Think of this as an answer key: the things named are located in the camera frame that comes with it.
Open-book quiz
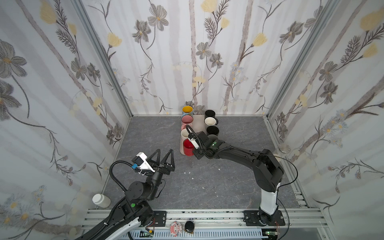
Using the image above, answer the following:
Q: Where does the pink figurine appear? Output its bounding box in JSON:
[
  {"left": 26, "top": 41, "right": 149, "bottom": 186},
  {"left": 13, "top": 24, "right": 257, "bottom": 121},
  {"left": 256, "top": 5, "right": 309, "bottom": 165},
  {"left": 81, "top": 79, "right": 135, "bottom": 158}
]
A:
[{"left": 170, "top": 222, "right": 183, "bottom": 237}]

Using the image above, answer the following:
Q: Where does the black round knob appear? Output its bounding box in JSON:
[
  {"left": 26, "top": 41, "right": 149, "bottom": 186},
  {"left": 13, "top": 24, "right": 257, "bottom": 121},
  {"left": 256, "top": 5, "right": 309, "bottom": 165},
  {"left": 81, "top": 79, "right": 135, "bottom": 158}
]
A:
[{"left": 184, "top": 221, "right": 195, "bottom": 234}]

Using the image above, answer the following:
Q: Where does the aluminium rail frame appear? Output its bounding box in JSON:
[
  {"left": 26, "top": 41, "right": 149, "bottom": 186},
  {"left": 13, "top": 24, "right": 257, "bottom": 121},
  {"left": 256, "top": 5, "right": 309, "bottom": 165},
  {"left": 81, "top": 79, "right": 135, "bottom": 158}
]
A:
[{"left": 81, "top": 198, "right": 333, "bottom": 240}]

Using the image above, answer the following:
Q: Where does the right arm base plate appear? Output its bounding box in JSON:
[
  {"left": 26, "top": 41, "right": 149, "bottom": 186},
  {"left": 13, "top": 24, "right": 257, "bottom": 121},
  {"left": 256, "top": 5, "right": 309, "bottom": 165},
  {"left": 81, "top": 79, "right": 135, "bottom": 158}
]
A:
[{"left": 243, "top": 210, "right": 286, "bottom": 227}]

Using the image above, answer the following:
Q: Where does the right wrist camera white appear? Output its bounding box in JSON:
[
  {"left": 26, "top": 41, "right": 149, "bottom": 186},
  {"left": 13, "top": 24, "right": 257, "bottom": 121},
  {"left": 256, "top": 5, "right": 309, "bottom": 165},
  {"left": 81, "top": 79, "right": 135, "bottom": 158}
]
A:
[{"left": 189, "top": 137, "right": 200, "bottom": 149}]

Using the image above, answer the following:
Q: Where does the grey mug white rim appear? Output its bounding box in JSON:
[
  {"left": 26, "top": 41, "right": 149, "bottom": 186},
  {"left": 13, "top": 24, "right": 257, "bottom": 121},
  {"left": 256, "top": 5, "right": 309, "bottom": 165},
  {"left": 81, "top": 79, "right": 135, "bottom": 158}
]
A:
[{"left": 208, "top": 135, "right": 219, "bottom": 142}]

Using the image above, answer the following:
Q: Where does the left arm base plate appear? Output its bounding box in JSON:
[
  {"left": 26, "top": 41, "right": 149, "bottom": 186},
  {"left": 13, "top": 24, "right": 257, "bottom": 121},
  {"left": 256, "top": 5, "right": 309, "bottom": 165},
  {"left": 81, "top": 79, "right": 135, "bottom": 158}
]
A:
[{"left": 142, "top": 211, "right": 167, "bottom": 228}]

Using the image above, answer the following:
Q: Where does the red mug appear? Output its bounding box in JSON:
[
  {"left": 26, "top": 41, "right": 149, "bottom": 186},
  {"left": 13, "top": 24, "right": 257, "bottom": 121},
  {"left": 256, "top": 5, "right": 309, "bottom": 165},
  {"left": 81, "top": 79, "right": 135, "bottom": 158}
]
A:
[{"left": 183, "top": 139, "right": 195, "bottom": 157}]

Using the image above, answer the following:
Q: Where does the grey mug white inside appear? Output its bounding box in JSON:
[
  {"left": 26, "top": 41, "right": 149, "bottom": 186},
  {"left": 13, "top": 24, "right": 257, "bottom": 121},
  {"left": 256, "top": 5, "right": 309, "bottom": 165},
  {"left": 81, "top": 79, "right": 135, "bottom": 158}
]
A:
[{"left": 204, "top": 117, "right": 218, "bottom": 128}]

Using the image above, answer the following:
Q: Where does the black and white mug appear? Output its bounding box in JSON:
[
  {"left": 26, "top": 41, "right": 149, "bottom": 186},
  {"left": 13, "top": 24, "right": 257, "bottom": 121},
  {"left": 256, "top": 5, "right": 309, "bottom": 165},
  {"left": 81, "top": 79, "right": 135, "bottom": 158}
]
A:
[{"left": 207, "top": 126, "right": 220, "bottom": 136}]

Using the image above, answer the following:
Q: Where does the pale pink mug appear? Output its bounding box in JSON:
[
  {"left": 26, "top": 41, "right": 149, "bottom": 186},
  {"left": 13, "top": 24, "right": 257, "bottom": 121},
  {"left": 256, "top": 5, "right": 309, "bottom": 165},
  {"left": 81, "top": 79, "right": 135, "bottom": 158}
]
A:
[{"left": 181, "top": 129, "right": 189, "bottom": 143}]

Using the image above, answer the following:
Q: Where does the white plastic bottle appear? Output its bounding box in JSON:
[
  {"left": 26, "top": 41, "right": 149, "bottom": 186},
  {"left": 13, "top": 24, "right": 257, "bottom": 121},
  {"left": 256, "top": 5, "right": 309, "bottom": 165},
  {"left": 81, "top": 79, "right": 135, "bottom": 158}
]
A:
[{"left": 92, "top": 194, "right": 111, "bottom": 209}]

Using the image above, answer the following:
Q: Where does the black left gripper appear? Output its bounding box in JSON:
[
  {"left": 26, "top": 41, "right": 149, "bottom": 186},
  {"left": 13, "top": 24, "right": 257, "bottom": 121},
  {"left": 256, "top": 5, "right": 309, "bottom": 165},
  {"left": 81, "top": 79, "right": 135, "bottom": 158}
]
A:
[{"left": 142, "top": 149, "right": 172, "bottom": 202}]

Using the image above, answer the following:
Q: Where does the beige rectangular tray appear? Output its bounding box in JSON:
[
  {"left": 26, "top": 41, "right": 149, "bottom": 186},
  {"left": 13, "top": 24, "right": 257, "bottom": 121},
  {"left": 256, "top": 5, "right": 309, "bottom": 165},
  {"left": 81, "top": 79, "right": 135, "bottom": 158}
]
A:
[{"left": 180, "top": 115, "right": 207, "bottom": 155}]

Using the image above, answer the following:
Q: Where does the pink glass mug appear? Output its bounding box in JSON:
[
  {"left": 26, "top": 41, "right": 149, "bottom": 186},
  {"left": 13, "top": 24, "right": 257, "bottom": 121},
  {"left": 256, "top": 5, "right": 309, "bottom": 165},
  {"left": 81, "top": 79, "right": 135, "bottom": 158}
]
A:
[{"left": 181, "top": 115, "right": 194, "bottom": 130}]

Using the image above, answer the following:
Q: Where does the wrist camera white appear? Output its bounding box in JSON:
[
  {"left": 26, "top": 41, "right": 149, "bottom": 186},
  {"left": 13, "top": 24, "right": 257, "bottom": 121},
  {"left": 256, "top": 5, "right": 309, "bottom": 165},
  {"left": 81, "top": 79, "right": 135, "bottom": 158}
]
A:
[
  {"left": 189, "top": 137, "right": 200, "bottom": 149},
  {"left": 132, "top": 152, "right": 155, "bottom": 173}
]

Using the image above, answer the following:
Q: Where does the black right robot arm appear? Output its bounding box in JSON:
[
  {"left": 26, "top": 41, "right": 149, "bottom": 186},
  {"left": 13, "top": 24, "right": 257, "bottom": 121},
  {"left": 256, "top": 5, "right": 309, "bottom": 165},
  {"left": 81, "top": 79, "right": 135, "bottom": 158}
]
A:
[{"left": 186, "top": 125, "right": 286, "bottom": 226}]

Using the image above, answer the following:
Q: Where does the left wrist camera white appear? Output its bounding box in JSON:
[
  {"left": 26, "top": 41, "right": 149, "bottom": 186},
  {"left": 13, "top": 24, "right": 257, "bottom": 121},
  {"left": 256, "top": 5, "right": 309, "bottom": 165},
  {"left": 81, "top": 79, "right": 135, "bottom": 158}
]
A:
[{"left": 132, "top": 152, "right": 155, "bottom": 173}]

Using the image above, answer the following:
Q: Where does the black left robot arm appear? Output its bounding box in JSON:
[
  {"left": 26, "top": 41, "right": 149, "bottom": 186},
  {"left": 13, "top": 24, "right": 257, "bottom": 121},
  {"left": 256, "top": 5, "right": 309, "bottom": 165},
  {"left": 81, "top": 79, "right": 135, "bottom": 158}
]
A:
[{"left": 78, "top": 149, "right": 175, "bottom": 240}]

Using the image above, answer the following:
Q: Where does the blue mug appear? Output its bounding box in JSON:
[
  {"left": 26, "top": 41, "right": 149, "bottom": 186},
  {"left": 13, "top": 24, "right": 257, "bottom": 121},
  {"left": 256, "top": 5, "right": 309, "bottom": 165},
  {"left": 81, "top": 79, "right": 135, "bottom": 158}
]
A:
[{"left": 182, "top": 106, "right": 194, "bottom": 117}]

